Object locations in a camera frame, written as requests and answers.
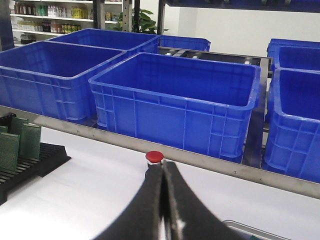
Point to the blue left plastic crate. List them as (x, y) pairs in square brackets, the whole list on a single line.
[(52, 78)]

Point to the blue far left crate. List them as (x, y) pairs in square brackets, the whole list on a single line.
[(131, 42)]

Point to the metal table edge rail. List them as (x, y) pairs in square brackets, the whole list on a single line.
[(267, 178)]

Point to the green potted plant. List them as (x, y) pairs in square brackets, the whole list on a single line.
[(146, 25)]

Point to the green board middle row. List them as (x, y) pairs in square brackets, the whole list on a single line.
[(30, 141)]

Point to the green board back right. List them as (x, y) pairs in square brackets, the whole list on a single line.
[(17, 124)]

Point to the blue far right crate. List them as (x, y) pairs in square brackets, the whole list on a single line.
[(294, 54)]

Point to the grey metal shelf frame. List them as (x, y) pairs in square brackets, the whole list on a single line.
[(130, 15)]

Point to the blue plastic crate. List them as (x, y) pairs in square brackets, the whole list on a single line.
[(52, 78), (196, 105), (293, 142)]

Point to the red emergency stop button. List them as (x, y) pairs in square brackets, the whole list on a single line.
[(154, 157)]

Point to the blue centre plastic crate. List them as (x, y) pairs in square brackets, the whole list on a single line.
[(196, 105)]

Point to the blue far centre crate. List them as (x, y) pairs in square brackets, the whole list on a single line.
[(181, 42)]

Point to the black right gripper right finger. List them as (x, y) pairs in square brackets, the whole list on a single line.
[(187, 218)]

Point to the silver metal tray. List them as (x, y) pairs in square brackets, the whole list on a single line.
[(251, 233)]

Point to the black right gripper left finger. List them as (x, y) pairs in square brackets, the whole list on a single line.
[(141, 219)]

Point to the white shelf with bottles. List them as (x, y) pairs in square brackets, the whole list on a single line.
[(44, 19)]

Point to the green board left middle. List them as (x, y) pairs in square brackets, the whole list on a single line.
[(9, 150)]

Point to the green board back left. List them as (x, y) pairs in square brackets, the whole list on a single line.
[(3, 129)]

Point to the blue right plastic crate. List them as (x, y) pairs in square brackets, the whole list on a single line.
[(293, 142)]

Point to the black slotted board rack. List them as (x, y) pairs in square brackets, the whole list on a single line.
[(50, 158)]

